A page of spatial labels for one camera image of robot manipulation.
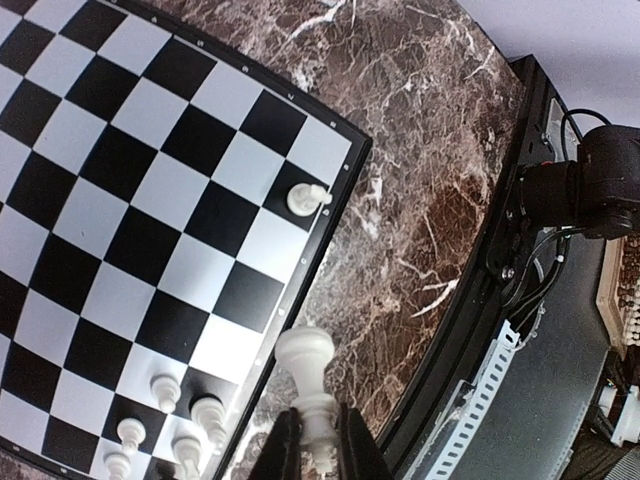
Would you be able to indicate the white slotted cable duct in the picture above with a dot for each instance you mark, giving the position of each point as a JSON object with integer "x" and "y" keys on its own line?
{"x": 457, "y": 425}

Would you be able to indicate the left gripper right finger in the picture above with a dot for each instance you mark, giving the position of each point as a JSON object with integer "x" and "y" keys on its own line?
{"x": 358, "y": 455}

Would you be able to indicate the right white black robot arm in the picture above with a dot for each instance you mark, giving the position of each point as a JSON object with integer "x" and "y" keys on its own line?
{"x": 598, "y": 193}

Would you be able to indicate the black white chessboard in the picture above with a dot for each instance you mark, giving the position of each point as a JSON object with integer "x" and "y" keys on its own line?
{"x": 144, "y": 226}

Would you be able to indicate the white rook corner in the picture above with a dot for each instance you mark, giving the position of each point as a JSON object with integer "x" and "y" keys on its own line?
{"x": 188, "y": 451}

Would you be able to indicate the black front rail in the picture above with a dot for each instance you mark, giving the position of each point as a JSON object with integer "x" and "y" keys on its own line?
{"x": 472, "y": 320}

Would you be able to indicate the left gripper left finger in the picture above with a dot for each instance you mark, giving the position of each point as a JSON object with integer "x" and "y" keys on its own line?
{"x": 280, "y": 458}

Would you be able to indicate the white pawn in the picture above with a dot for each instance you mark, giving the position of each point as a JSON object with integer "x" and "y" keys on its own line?
{"x": 118, "y": 466}
{"x": 132, "y": 434}

